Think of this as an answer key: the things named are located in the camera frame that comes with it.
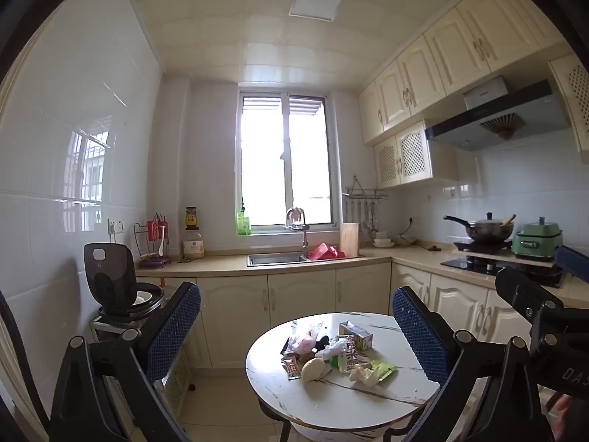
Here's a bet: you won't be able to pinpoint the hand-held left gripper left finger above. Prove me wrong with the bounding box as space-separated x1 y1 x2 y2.
50 282 202 442

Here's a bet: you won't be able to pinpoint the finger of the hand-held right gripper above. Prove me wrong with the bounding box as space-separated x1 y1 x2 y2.
555 245 589 285
495 267 568 329

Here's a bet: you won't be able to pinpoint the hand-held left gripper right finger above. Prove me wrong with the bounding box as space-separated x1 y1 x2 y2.
391 286 554 442

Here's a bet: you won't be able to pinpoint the person's right hand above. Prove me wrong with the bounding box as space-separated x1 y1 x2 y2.
551 393 574 441

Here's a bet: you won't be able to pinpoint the green electric pot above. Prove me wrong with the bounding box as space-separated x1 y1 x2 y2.
512 218 564 261

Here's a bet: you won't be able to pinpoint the black gas stove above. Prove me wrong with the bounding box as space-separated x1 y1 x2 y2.
440 255 569 289

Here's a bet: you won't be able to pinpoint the green snack wrapper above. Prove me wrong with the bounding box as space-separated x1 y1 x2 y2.
368 360 399 382

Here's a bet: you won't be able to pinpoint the small carton box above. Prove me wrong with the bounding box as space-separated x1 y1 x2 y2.
339 321 373 351

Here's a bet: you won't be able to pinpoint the red white striped wrapper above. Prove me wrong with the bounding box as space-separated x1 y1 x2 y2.
345 335 369 360

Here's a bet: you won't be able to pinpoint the steel wok with lid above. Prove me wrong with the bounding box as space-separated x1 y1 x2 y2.
443 212 517 243

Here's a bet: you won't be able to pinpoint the large clear plastic jar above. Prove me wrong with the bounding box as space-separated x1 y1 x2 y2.
183 230 205 260

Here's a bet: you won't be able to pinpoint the crumpled white plastic wrap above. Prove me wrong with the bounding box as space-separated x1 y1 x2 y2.
317 338 350 361

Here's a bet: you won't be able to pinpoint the red knife rack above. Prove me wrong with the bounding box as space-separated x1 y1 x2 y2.
134 213 172 268

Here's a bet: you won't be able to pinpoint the white round bun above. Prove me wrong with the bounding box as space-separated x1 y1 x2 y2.
301 358 332 383

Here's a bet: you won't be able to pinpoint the pink plastic bag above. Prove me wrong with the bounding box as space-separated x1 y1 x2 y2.
290 325 324 355

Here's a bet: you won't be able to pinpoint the wooden cutting board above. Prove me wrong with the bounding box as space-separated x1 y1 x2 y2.
339 222 360 259

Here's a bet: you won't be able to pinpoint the steel sink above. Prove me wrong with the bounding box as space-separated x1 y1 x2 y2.
247 252 309 267

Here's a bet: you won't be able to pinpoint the red plastic basket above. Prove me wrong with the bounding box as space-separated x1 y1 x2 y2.
307 242 346 261

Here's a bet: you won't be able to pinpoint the cream base cabinets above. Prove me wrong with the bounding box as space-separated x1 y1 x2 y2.
135 244 589 371

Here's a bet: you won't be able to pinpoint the metal faucet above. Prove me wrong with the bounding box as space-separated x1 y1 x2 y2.
285 207 313 259

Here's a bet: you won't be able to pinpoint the range hood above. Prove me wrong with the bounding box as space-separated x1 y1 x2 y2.
424 76 571 152

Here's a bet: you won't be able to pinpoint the kitchen window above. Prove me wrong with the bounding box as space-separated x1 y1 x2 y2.
236 87 339 235

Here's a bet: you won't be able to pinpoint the wall socket with cable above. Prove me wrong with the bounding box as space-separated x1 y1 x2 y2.
398 215 417 245

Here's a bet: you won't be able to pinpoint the wall utensil rack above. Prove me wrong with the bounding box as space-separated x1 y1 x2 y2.
343 176 388 232

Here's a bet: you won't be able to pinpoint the lattice door wall cabinet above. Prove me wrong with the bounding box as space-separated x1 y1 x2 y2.
549 53 589 164
374 120 479 189

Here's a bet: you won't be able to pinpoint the cream wall cabinets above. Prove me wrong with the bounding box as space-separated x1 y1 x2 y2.
356 0 568 145

